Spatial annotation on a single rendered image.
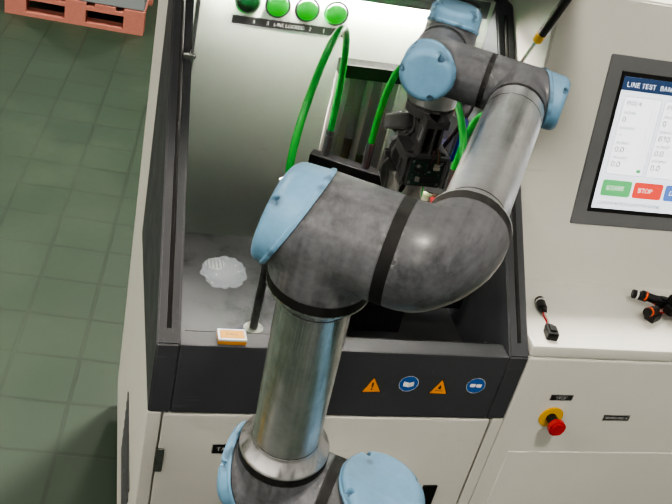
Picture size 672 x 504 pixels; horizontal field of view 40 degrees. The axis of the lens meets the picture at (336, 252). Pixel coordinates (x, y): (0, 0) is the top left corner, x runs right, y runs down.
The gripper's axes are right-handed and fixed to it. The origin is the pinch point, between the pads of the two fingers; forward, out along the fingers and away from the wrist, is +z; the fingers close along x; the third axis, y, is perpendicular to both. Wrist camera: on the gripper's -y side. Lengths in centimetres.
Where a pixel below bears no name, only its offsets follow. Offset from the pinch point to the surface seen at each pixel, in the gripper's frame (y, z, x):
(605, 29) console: -34, -24, 45
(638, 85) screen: -32, -14, 55
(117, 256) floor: -162, 125, -36
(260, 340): -1.8, 30.1, -17.2
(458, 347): -2.2, 30.1, 20.7
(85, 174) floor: -220, 125, -49
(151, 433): 0, 51, -34
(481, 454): 0, 56, 33
